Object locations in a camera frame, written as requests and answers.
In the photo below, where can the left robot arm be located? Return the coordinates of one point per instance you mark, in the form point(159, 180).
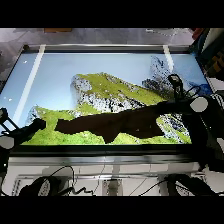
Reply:
point(23, 132)

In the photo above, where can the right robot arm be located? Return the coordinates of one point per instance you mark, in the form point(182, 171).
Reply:
point(200, 126)

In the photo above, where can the silver frame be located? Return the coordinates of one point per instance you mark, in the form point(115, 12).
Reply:
point(113, 166)

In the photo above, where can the dark brown garment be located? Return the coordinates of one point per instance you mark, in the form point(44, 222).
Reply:
point(116, 124)

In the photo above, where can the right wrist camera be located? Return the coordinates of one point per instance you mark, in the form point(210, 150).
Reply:
point(175, 83)

